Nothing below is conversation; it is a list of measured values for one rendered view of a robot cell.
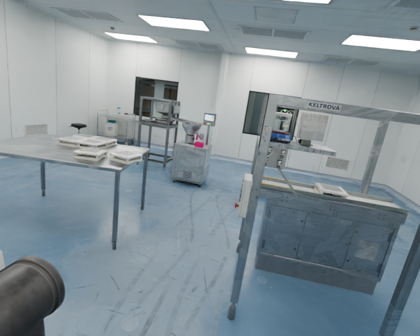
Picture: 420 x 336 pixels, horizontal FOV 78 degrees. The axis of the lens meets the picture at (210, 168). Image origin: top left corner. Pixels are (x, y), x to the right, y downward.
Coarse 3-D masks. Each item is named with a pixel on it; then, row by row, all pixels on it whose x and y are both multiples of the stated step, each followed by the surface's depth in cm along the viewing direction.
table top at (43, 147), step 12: (0, 144) 272; (12, 144) 278; (24, 144) 285; (36, 144) 292; (48, 144) 299; (12, 156) 246; (24, 156) 246; (36, 156) 249; (48, 156) 254; (60, 156) 260; (72, 156) 265; (108, 156) 284; (96, 168) 246; (108, 168) 246; (120, 168) 249
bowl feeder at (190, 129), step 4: (184, 124) 490; (188, 124) 486; (192, 124) 520; (196, 124) 518; (184, 128) 495; (188, 128) 488; (192, 128) 487; (196, 128) 490; (200, 128) 504; (188, 132) 496; (192, 132) 495; (188, 136) 500; (192, 136) 500; (200, 136) 496; (188, 140) 501; (192, 140) 503
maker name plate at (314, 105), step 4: (308, 104) 158; (312, 104) 158; (316, 104) 157; (320, 104) 157; (324, 104) 157; (328, 104) 156; (332, 104) 156; (336, 104) 156; (312, 108) 158; (316, 108) 158; (320, 108) 158; (324, 108) 157; (328, 108) 157; (332, 108) 156; (336, 108) 156; (340, 108) 156
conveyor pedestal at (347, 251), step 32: (288, 224) 254; (320, 224) 249; (352, 224) 244; (384, 224) 238; (256, 256) 282; (288, 256) 262; (320, 256) 256; (352, 256) 251; (384, 256) 246; (352, 288) 259
